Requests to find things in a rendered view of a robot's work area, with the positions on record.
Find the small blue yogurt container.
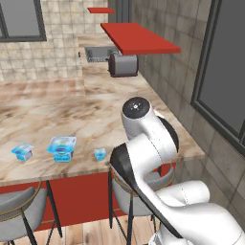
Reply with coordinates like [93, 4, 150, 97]
[93, 147, 107, 162]

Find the large blue yogurt container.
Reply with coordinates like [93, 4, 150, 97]
[46, 136, 78, 164]

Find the medium blue yogurt container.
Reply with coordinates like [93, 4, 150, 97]
[11, 142, 34, 162]

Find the grey toaster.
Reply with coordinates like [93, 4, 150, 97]
[107, 52, 140, 78]

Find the grey bar stool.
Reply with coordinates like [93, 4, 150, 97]
[107, 163, 176, 245]
[0, 180, 63, 245]

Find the steel sink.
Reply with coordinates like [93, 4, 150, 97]
[83, 46, 121, 64]

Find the red counter cabinet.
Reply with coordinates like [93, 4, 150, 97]
[0, 162, 177, 233]

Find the large red shelf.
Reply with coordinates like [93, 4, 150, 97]
[100, 22, 182, 56]

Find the small red shelf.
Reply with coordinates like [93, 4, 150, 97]
[87, 7, 116, 15]

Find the dark framed window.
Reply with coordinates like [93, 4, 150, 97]
[190, 0, 245, 159]
[0, 0, 48, 43]

